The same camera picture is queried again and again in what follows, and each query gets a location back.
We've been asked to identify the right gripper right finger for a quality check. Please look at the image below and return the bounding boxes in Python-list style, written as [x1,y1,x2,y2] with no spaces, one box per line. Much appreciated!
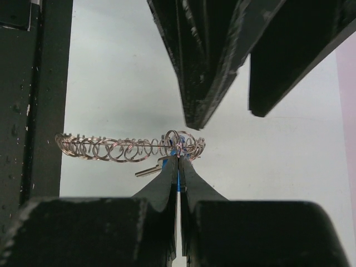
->
[179,159,349,266]

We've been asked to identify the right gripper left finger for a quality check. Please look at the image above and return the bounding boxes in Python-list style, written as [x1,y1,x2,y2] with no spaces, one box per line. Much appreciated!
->
[1,156,178,266]

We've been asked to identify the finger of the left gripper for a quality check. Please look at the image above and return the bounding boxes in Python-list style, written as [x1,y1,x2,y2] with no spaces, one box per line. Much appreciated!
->
[249,0,355,117]
[148,0,284,130]

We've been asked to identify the metal disc with keyrings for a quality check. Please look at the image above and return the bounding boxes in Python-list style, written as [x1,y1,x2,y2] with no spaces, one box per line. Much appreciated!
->
[55,130,206,163]

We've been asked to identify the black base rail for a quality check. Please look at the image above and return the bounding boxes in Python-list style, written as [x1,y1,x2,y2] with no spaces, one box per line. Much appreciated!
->
[1,1,73,233]

